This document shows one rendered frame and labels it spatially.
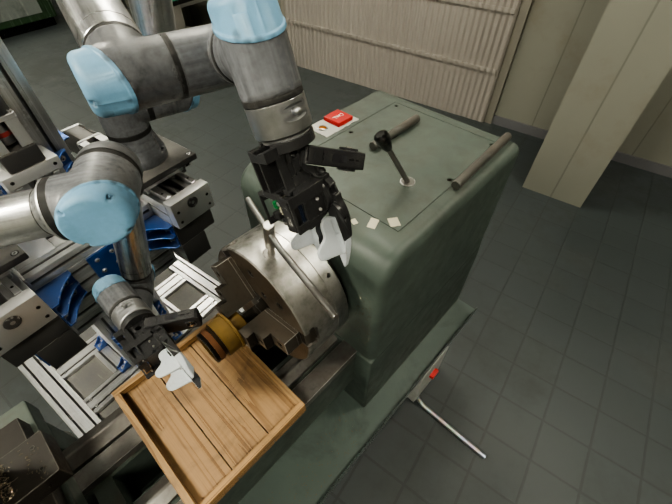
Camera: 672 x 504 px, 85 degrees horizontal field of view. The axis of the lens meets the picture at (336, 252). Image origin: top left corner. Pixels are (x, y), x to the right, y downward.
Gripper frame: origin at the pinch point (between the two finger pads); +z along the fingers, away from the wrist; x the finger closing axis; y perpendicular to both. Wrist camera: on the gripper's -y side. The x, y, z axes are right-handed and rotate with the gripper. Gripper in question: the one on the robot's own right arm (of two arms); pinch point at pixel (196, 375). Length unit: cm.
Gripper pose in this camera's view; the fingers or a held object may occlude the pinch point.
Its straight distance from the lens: 82.6
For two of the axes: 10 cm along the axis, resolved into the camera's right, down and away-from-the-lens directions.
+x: 0.0, -6.7, -7.4
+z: 7.3, 5.1, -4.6
